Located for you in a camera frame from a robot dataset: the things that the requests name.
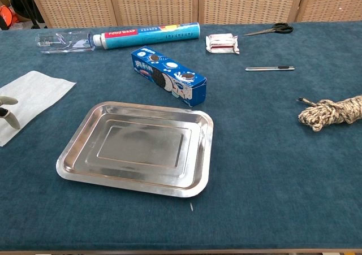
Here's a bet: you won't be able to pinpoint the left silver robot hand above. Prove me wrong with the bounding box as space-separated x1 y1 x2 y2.
0 96 21 130

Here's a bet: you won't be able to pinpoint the white cloth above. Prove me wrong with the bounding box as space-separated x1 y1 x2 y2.
0 70 77 148

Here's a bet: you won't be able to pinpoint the rectangular metal tray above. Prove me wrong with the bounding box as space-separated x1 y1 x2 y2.
55 101 214 199

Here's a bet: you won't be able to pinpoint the clear plastic bottle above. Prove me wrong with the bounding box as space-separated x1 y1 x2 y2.
35 31 102 54

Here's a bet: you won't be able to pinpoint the black tripod stand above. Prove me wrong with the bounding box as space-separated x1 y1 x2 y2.
15 0 43 29

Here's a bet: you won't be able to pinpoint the orange object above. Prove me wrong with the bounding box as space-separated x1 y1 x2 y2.
0 5 18 27

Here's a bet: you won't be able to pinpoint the blue cookie box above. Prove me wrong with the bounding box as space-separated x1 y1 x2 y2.
131 46 208 108

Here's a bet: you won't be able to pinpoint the plastic food wrap box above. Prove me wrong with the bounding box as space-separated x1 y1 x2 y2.
100 22 201 50

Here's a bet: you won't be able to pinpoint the wicker folding screen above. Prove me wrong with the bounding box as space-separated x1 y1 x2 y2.
25 0 362 29

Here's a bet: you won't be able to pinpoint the small white pen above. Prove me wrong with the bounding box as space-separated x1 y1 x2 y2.
245 66 295 72

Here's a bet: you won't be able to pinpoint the blue table cloth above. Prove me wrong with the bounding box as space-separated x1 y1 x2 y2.
0 21 362 252

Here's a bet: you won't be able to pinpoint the black handled scissors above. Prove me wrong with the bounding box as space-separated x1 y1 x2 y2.
242 22 294 37

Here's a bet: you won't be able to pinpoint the beige braided rope bundle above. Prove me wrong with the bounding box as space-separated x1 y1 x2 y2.
296 95 362 132

